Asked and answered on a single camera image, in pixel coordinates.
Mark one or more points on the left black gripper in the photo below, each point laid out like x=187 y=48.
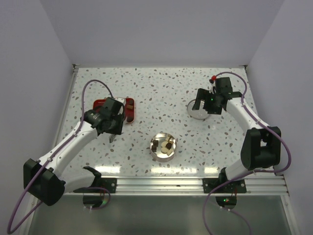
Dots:
x=117 y=130

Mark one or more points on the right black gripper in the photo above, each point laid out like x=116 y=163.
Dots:
x=202 y=94

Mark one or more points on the dark round chocolate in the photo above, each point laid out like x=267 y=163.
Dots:
x=168 y=146

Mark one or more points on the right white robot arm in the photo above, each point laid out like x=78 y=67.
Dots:
x=261 y=148

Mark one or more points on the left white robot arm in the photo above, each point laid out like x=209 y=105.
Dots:
x=43 y=178

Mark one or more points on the round silver tin lid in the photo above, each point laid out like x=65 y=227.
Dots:
x=200 y=114

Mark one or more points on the red rectangular tray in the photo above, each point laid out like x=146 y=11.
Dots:
x=128 y=113

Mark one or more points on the round silver tin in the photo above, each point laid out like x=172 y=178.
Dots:
x=158 y=155

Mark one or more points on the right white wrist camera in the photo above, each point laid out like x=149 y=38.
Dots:
x=212 y=81

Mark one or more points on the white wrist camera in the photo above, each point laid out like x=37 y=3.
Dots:
x=212 y=81
x=121 y=100

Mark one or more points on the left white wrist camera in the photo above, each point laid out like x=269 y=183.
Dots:
x=121 y=100

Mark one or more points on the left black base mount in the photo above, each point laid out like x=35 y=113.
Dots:
x=106 y=183

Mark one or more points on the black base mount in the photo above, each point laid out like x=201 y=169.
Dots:
x=106 y=183
x=237 y=186

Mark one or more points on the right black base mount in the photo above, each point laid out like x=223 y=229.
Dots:
x=237 y=186

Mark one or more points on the aluminium front rail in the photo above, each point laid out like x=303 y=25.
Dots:
x=197 y=186

